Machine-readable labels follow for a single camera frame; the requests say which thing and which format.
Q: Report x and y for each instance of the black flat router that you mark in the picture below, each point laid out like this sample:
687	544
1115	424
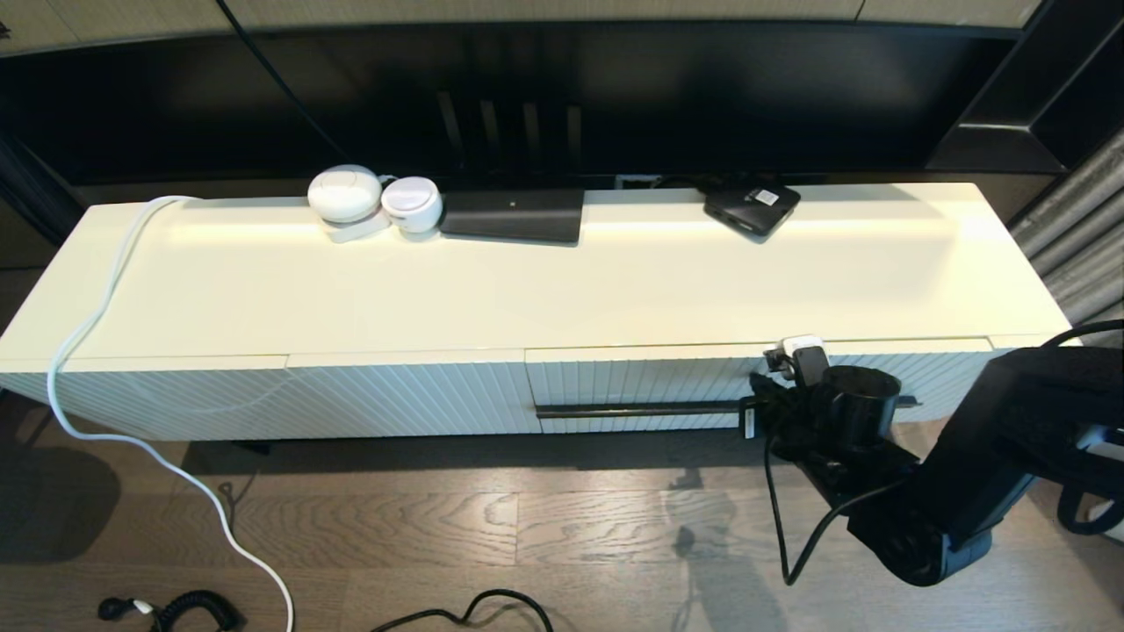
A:
512	217

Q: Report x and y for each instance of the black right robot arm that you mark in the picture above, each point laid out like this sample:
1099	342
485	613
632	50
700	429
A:
992	456

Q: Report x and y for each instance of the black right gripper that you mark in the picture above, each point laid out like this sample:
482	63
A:
786	412

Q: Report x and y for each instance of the black set-top box white label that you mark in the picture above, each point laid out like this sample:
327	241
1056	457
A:
751	211

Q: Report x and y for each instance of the black television screen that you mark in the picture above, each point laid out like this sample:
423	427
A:
615	88

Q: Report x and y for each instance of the white long TV cabinet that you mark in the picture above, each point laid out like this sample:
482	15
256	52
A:
351	290

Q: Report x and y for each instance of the white fluted drawer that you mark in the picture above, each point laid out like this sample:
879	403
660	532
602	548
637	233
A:
632	377

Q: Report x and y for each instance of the black wall shelf unit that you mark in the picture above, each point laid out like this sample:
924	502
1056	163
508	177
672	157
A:
1054	88

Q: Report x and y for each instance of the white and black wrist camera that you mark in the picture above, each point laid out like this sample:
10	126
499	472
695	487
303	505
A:
803	355

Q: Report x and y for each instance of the large white round device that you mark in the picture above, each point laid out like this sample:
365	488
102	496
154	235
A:
344	195

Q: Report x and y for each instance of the white flat device base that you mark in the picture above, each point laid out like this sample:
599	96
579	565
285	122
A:
356	232

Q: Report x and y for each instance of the small white round device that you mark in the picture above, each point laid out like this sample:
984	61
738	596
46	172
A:
413	205

